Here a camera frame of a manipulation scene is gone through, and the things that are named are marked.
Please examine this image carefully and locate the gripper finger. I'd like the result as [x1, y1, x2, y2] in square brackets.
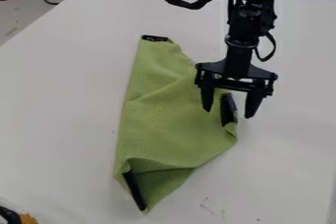
[199, 77, 218, 113]
[243, 84, 268, 120]

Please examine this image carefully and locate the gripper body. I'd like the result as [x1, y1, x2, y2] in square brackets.
[193, 40, 280, 97]

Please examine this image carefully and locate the green cloth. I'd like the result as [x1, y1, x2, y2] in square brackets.
[112, 34, 241, 213]

